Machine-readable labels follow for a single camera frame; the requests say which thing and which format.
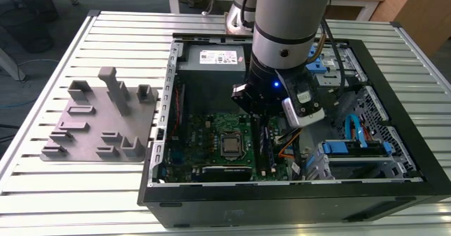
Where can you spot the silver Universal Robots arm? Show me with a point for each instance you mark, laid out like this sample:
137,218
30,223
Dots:
289,22

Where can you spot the metal drive cage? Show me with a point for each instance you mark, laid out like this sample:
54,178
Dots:
333,80

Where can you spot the green motherboard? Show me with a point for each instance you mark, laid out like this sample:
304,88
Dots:
205,130

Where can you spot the blue drive bay latch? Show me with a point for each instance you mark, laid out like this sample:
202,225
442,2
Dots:
317,67

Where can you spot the black RAM slot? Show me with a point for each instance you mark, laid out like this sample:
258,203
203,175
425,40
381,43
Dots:
257,146

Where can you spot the grey parts rack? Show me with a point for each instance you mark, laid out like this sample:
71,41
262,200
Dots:
95,120

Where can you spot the silver CPU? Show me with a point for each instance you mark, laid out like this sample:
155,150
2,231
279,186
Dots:
230,143

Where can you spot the black open PC case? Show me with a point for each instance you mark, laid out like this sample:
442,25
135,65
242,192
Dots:
247,209

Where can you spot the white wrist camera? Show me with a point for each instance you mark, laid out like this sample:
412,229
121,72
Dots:
304,106

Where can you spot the wooden cabinet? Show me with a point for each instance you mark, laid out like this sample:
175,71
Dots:
424,14

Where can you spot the black graphics card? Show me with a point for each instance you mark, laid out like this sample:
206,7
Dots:
227,171

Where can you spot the RAM stick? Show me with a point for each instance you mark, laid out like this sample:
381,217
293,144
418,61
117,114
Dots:
266,143

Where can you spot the grey power supply unit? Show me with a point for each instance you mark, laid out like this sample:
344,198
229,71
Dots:
207,88

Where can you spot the hard disk in blue carrier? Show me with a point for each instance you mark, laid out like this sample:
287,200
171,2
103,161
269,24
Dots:
338,147

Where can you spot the CPU socket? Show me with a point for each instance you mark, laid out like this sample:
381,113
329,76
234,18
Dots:
231,157

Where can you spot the metal disk bay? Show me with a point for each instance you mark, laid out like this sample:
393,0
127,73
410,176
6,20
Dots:
366,164

